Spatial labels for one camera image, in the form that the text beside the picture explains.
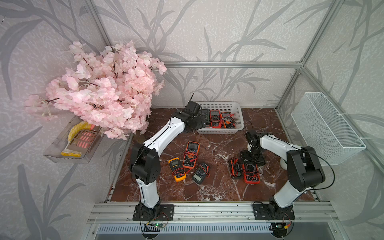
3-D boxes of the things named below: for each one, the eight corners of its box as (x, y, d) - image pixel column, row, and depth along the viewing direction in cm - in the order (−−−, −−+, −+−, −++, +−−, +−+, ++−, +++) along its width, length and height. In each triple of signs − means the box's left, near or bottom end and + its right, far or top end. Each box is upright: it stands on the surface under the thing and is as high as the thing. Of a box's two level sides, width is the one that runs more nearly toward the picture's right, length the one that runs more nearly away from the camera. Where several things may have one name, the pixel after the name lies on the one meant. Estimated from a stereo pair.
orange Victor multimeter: (180, 167, 90) (180, 164, 87) (187, 144, 101) (186, 140, 98) (195, 169, 89) (194, 167, 86) (200, 146, 100) (200, 142, 97)
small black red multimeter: (231, 177, 87) (232, 175, 83) (229, 160, 93) (230, 157, 90) (241, 177, 87) (242, 175, 83) (238, 160, 93) (239, 157, 90)
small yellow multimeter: (176, 183, 85) (174, 180, 81) (168, 163, 93) (167, 160, 89) (187, 178, 87) (186, 175, 83) (179, 158, 95) (178, 155, 91)
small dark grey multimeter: (190, 176, 87) (189, 173, 83) (202, 164, 92) (203, 161, 88) (199, 186, 83) (199, 183, 80) (212, 173, 88) (212, 170, 85)
